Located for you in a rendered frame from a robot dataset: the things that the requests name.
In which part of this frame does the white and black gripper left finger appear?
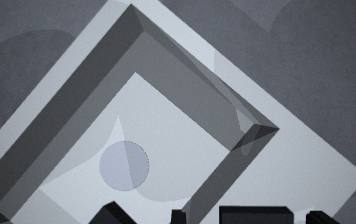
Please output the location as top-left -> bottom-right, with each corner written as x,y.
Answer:
171,209 -> 186,224

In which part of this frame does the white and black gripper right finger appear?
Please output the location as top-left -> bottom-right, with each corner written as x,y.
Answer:
306,211 -> 340,224

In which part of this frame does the grey rectangular sink basin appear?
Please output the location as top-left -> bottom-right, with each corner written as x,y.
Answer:
0,0 -> 356,224

